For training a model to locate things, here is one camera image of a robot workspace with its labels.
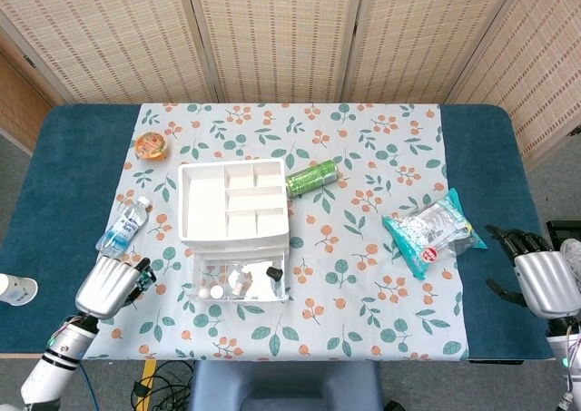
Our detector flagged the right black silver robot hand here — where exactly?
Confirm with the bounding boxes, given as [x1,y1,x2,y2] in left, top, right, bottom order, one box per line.
[484,223,581,319]

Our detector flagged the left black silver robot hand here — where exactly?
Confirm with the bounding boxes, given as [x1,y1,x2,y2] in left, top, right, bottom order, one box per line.
[74,255,158,319]

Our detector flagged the white plastic drawer organizer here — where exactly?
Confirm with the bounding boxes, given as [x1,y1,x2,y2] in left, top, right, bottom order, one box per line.
[177,158,291,259]

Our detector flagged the clear plastic storage box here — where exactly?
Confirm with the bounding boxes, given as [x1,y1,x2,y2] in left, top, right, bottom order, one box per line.
[191,251,291,303]

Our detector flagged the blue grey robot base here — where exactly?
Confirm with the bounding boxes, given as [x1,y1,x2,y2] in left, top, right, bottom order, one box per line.
[188,360,385,411]

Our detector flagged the white shoe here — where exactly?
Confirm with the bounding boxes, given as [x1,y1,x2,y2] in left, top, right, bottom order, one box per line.
[559,238,581,289]

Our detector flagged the clear plastic water bottle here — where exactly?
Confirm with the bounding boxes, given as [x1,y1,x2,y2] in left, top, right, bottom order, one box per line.
[94,196,153,257]

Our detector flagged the white plastic bottle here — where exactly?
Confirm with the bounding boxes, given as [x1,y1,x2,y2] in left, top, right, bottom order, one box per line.
[0,273,39,307]

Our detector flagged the teal fabric table cover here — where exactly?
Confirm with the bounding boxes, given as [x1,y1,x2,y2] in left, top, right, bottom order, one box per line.
[0,103,574,362]

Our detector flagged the teal clear snack bag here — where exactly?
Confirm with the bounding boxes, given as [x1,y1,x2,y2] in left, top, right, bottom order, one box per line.
[381,187,489,280]

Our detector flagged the orange jelly cup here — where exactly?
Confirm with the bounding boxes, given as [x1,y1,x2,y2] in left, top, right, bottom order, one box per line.
[133,130,170,161]

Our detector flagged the brown wooden panel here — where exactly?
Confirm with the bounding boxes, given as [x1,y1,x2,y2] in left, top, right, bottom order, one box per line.
[0,52,54,154]

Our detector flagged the floral fruit print tablecloth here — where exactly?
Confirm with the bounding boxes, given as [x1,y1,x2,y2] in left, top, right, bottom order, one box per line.
[84,102,469,362]

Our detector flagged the green drink can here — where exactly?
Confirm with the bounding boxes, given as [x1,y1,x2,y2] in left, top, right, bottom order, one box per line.
[285,159,340,199]

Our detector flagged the woven bamboo folding screen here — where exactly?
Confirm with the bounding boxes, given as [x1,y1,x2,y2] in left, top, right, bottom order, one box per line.
[0,0,581,171]

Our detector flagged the blue floor cable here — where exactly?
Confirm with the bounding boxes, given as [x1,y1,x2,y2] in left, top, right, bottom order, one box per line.
[80,364,100,411]

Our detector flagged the black floor cables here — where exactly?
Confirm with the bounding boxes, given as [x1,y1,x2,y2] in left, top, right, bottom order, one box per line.
[93,359,194,411]

